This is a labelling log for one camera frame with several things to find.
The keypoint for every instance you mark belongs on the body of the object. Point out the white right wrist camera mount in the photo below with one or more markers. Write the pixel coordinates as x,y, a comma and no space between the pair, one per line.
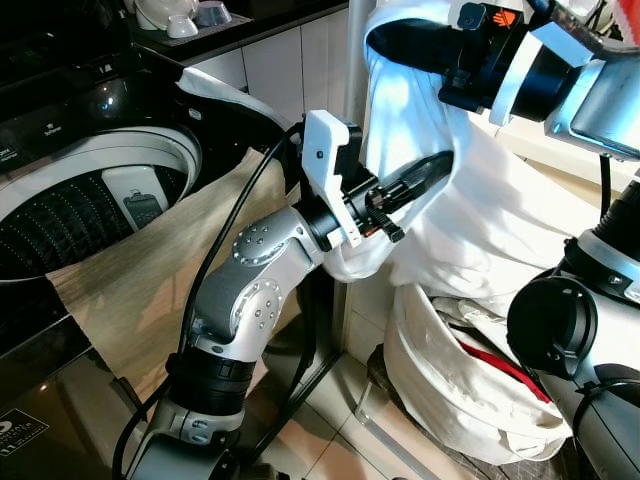
515,85

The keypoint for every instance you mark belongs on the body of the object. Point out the grey-blue container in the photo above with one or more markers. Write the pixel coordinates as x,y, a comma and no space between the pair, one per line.
213,13

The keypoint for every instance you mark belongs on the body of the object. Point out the small white cup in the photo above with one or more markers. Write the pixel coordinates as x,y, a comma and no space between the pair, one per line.
182,27

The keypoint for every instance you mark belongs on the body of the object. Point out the red hanging cloth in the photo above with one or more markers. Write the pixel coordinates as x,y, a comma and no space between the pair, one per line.
628,15

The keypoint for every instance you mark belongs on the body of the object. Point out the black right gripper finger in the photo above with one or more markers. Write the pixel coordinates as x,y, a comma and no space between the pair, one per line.
415,36
420,60

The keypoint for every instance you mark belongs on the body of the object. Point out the white round pot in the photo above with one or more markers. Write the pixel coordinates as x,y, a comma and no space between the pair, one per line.
160,10

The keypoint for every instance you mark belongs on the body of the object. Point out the crumpled white clothing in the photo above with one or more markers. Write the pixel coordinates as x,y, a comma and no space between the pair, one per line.
480,315

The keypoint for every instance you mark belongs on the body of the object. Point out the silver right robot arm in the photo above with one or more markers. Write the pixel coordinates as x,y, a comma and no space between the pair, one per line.
610,110

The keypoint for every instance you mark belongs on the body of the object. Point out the beige draped cloth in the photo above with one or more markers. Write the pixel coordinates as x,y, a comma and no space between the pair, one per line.
140,270

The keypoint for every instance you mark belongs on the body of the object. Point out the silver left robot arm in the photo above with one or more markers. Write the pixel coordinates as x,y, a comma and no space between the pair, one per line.
250,290

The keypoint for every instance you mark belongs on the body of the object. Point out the dark countertop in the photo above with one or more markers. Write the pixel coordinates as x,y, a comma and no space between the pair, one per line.
265,20

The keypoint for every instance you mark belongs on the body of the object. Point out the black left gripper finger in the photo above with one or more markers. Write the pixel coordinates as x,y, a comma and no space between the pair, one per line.
428,172
430,190

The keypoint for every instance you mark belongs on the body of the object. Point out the large white garment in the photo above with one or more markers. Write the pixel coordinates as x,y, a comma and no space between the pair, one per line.
500,200

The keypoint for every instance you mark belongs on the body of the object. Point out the red garment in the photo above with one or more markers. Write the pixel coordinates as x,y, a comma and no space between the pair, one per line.
505,368

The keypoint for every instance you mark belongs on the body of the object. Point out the white cabinet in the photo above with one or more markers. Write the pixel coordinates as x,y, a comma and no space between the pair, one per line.
275,70

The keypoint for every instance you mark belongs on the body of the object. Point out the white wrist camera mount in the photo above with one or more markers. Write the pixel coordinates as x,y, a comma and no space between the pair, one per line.
515,85
325,150

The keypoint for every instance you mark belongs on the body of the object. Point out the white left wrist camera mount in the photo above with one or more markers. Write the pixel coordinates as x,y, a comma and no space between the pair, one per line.
325,150

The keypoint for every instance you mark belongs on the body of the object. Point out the white fabric laundry bag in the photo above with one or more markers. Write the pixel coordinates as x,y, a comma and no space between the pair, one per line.
450,400

